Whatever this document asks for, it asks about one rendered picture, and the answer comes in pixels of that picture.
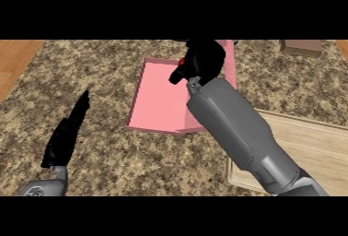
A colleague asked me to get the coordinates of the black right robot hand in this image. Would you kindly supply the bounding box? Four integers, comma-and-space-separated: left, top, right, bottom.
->
167, 39, 227, 87

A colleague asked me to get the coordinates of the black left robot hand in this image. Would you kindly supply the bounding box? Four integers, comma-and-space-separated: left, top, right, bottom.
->
40, 88, 92, 169

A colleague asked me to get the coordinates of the pink tray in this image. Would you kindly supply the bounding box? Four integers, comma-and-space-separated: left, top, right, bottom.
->
126, 39, 238, 135

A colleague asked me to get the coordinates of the brown cardboard box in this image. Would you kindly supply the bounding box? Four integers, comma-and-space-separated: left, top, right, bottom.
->
279, 39, 323, 58

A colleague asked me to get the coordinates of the pale wooden cutting board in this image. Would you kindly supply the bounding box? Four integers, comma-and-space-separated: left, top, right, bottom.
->
226, 108, 348, 197

